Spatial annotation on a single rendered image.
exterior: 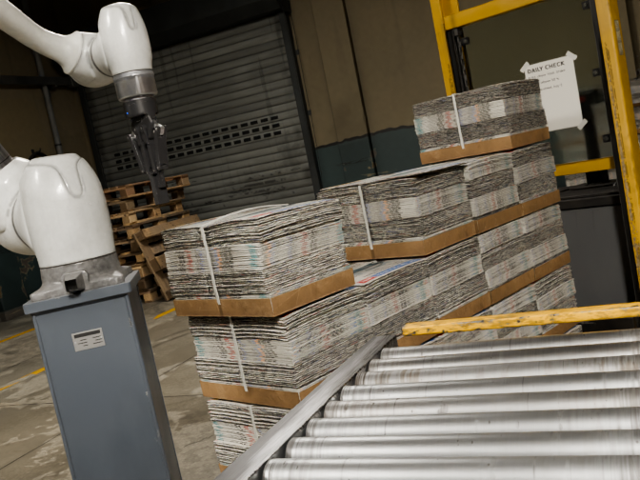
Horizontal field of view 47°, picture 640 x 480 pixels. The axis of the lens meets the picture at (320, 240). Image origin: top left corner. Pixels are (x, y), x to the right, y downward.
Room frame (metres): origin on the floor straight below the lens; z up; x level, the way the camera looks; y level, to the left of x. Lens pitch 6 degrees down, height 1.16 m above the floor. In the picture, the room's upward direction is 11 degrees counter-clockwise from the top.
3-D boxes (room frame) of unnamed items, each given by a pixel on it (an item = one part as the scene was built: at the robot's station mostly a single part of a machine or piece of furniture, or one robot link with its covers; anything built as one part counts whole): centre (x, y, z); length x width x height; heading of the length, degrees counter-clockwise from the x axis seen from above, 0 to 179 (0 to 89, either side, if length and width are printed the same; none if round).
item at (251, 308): (1.77, 0.09, 0.86); 0.29 x 0.16 x 0.04; 136
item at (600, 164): (3.05, -0.99, 0.92); 0.57 x 0.01 x 0.05; 46
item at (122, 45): (1.69, 0.35, 1.51); 0.13 x 0.11 x 0.16; 39
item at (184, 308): (1.92, 0.25, 0.86); 0.29 x 0.16 x 0.04; 136
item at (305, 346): (2.19, -0.15, 0.42); 1.17 x 0.39 x 0.83; 136
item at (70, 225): (1.52, 0.50, 1.17); 0.18 x 0.16 x 0.22; 39
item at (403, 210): (2.28, -0.24, 0.95); 0.38 x 0.29 x 0.23; 47
